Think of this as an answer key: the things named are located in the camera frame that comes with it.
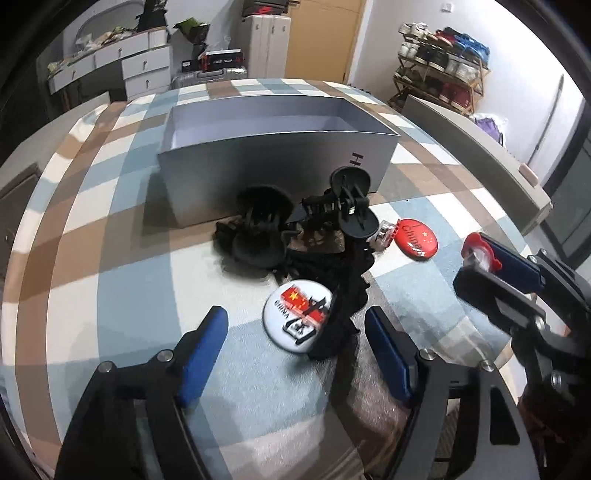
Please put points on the stack of shoe boxes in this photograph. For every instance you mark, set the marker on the stack of shoe boxes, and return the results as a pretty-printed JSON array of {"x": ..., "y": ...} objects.
[{"x": 261, "y": 7}]

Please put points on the black round-ended hair claw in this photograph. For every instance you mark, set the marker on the black round-ended hair claw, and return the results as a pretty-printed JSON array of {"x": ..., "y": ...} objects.
[{"x": 351, "y": 203}]

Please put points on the silver suitcase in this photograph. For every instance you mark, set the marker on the silver suitcase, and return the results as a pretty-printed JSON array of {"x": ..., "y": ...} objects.
[{"x": 207, "y": 76}]

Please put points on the black bag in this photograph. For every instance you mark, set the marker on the black bag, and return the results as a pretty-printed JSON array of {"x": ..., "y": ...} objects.
[{"x": 154, "y": 14}]

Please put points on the white drawer dresser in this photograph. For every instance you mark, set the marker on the white drawer dresser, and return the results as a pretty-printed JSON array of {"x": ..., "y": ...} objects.
[{"x": 143, "y": 64}]

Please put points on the wooden shoe rack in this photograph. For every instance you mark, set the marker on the wooden shoe rack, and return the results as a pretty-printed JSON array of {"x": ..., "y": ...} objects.
[{"x": 397, "y": 85}]

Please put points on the wooden door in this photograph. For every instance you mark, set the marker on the wooden door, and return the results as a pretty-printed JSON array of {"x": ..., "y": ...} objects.
[{"x": 323, "y": 41}]

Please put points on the grey bed board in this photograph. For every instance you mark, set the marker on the grey bed board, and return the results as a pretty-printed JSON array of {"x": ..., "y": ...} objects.
[
  {"x": 471, "y": 152},
  {"x": 78, "y": 106}
]

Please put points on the checkered blanket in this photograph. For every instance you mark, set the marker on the checkered blanket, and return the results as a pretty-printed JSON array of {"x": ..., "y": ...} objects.
[{"x": 115, "y": 230}]

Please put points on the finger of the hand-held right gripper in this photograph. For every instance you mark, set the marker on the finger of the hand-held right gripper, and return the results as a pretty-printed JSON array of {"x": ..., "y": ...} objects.
[
  {"x": 489, "y": 290},
  {"x": 517, "y": 267}
]

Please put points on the silver cardboard box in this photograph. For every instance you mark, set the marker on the silver cardboard box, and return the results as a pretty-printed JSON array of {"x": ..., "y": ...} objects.
[{"x": 258, "y": 157}]

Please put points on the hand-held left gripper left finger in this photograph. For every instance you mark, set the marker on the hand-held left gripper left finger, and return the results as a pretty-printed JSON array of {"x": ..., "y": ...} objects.
[{"x": 203, "y": 350}]

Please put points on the purple bag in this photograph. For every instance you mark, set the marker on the purple bag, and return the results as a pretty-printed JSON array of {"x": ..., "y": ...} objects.
[{"x": 489, "y": 127}]

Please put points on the black fuzzy hair claw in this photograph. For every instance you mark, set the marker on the black fuzzy hair claw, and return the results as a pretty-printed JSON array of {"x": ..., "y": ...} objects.
[{"x": 258, "y": 221}]

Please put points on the dark wrapped bouquet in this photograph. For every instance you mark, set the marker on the dark wrapped bouquet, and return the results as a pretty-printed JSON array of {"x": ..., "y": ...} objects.
[{"x": 191, "y": 30}]

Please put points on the white suitcase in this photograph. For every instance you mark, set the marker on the white suitcase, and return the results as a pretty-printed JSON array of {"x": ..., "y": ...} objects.
[{"x": 270, "y": 46}]

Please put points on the clear plastic clip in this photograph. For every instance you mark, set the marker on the clear plastic clip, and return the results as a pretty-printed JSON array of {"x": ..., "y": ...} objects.
[{"x": 384, "y": 233}]

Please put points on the rows of shoes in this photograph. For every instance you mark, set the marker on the rows of shoes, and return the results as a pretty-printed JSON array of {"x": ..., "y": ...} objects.
[{"x": 443, "y": 55}]

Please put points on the red oval badge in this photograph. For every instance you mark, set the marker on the red oval badge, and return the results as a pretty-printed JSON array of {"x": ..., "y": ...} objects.
[{"x": 415, "y": 240}]

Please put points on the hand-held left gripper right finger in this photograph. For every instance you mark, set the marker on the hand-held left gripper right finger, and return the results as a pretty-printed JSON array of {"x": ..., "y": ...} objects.
[{"x": 388, "y": 355}]

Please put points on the white round badge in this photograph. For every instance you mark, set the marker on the white round badge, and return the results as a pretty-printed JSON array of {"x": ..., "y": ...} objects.
[{"x": 286, "y": 323}]

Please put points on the black red flat box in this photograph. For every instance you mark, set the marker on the black red flat box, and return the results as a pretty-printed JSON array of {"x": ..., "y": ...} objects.
[{"x": 224, "y": 60}]

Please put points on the small black box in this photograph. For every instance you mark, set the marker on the small black box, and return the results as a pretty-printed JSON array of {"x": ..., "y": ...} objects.
[{"x": 190, "y": 66}]

